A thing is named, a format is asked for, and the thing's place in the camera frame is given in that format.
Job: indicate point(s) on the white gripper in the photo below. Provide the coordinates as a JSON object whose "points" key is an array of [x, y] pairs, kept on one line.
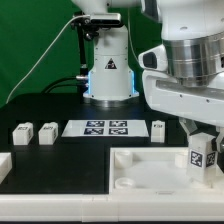
{"points": [[163, 93]]}

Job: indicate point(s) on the white square tabletop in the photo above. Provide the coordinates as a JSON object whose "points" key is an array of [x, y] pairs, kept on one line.
{"points": [[156, 169]]}

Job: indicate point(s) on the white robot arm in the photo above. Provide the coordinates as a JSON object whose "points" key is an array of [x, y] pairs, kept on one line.
{"points": [[184, 76]]}

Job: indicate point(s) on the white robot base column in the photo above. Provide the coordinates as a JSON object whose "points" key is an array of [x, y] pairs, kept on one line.
{"points": [[111, 80]]}

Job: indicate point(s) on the white obstacle fence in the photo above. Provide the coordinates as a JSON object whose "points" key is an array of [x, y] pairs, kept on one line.
{"points": [[205, 205]]}

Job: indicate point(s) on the white sheet with tags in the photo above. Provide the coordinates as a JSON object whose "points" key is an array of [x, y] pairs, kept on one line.
{"points": [[105, 128]]}

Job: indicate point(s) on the silver camera on mount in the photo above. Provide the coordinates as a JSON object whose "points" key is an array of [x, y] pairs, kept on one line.
{"points": [[106, 19]]}

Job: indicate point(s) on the black camera stand pole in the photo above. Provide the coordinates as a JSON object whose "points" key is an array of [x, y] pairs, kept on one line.
{"points": [[82, 50]]}

